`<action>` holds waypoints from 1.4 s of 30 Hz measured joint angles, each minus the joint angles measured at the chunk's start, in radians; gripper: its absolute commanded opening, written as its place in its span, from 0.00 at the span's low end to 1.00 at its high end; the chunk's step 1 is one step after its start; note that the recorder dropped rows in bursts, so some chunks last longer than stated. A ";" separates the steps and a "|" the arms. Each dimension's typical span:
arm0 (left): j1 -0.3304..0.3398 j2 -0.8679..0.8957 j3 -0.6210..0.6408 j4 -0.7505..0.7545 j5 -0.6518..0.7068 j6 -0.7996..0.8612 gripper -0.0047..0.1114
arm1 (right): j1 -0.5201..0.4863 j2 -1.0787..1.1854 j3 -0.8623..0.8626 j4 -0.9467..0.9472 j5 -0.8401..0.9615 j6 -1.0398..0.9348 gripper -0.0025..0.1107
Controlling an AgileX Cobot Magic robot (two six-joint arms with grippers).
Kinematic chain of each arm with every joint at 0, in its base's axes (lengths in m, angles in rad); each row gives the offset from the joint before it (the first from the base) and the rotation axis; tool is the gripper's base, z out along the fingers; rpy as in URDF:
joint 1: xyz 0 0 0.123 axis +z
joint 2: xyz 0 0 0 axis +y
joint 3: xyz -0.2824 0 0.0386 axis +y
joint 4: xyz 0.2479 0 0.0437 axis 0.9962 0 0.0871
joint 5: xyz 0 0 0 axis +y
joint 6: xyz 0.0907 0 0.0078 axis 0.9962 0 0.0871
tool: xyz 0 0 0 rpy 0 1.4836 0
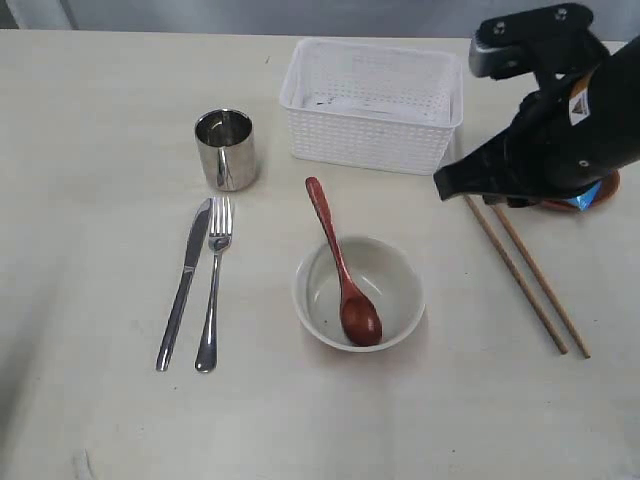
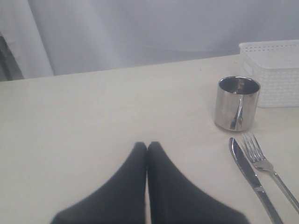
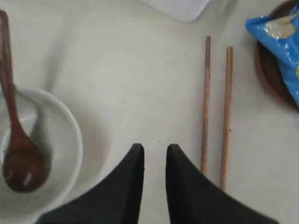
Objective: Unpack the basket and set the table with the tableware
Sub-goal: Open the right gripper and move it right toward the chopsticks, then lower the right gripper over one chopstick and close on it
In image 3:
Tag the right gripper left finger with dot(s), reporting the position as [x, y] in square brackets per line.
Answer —
[115, 200]

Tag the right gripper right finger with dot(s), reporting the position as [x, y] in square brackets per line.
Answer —
[193, 199]

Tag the reddish brown wooden spoon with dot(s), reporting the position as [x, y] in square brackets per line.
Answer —
[24, 167]

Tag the white bowl dark rim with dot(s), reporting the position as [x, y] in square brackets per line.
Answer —
[54, 130]

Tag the wooden chopstick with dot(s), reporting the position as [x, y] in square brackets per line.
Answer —
[227, 113]
[205, 121]

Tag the brown round plate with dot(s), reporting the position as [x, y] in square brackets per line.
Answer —
[268, 70]

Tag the blue chips bag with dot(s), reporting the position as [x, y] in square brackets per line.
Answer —
[282, 46]

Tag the white perforated plastic basket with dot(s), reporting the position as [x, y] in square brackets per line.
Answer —
[181, 10]

